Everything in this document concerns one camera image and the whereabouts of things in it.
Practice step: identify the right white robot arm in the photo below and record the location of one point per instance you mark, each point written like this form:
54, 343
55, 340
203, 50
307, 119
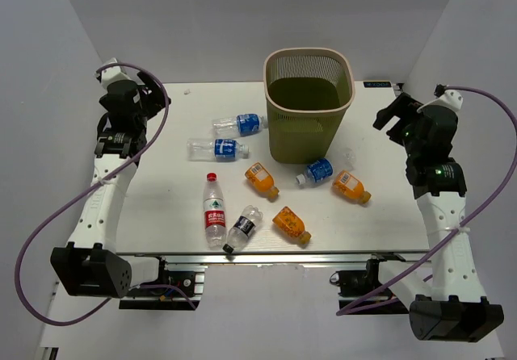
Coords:
453, 305

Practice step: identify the dark label crushed bottle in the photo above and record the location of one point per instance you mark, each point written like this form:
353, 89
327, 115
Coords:
243, 228

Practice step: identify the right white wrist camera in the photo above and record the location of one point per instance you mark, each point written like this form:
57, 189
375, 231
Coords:
451, 99

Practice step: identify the orange juice bottle bottom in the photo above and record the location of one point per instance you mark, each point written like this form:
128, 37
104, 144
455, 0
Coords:
292, 225

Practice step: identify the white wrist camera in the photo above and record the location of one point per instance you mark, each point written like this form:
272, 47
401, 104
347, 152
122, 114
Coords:
113, 74
451, 99

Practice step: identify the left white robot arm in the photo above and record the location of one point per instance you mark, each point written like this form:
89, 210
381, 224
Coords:
89, 265

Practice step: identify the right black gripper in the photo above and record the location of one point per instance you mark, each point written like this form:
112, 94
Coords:
405, 108

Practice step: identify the right blue table label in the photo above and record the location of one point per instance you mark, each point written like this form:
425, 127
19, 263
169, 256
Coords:
377, 84

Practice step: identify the red label water bottle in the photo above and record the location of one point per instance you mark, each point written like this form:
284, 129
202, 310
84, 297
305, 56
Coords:
214, 213

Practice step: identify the orange juice bottle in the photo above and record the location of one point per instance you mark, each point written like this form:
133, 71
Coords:
351, 188
292, 225
262, 181

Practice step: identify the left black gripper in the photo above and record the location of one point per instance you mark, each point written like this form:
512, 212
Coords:
156, 100

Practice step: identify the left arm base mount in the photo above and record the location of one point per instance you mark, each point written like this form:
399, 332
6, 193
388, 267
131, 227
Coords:
179, 287

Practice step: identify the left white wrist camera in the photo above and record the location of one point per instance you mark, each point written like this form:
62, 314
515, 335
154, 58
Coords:
113, 74

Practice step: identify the olive green mesh bin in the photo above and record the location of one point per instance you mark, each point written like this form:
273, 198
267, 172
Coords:
308, 91

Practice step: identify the blue label water bottle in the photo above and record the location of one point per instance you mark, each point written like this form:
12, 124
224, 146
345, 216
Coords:
239, 125
220, 150

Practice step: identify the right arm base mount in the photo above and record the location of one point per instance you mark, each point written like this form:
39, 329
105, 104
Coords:
354, 283

